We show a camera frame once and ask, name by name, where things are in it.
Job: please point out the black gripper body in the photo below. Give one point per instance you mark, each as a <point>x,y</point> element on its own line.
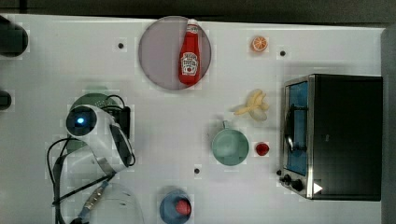
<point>123,118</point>

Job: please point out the green oval strainer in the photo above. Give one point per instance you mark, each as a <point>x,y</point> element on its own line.
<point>102,97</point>

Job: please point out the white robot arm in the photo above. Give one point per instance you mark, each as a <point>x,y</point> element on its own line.
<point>84,186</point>

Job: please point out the grey round plate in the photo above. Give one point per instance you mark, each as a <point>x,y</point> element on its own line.
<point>159,49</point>

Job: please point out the red ketchup bottle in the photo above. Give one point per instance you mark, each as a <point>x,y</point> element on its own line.
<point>189,63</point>

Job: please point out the blue bowl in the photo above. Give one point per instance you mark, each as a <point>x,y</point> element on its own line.
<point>168,211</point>

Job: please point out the red fruit in bowl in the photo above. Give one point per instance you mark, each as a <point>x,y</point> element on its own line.
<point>183,207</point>

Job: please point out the small black cylinder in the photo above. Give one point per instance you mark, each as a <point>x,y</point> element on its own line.
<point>5,100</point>

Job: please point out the large black cylinder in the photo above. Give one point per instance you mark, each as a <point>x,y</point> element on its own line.
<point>13,38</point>

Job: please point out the peeled yellow banana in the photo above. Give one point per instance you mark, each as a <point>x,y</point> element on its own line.
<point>255,106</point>

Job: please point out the small red strawberry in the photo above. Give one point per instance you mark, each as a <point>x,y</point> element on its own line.
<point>262,149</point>

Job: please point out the orange slice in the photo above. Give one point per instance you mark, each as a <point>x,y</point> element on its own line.
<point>259,44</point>

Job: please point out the black toaster oven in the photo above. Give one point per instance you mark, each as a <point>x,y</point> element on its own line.
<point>331,137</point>

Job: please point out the green cup with handle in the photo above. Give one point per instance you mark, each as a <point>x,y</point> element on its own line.
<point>230,147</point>

